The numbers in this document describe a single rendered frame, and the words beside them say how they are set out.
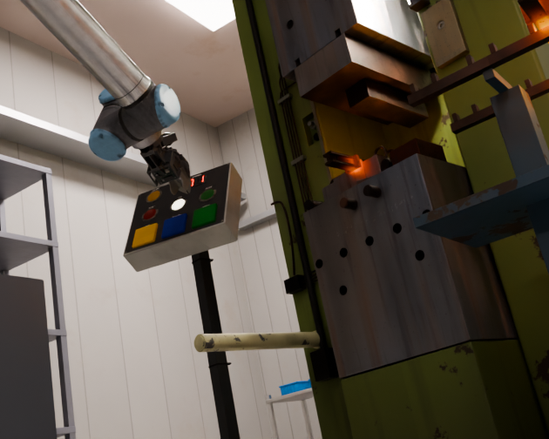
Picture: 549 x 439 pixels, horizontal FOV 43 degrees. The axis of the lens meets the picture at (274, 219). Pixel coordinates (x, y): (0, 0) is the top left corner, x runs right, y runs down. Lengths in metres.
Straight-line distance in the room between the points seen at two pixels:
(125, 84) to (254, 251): 5.35
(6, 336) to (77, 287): 4.25
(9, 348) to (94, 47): 0.77
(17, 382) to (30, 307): 0.10
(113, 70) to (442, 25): 0.88
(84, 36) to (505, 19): 1.01
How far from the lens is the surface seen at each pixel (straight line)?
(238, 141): 7.22
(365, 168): 1.82
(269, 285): 6.67
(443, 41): 1.92
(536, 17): 1.29
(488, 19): 1.89
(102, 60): 1.54
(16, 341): 0.96
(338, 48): 1.98
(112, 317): 5.35
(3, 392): 0.93
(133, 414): 5.30
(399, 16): 2.19
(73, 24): 1.52
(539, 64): 1.79
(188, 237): 2.00
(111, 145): 1.65
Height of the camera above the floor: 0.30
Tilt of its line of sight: 19 degrees up
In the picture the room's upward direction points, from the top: 12 degrees counter-clockwise
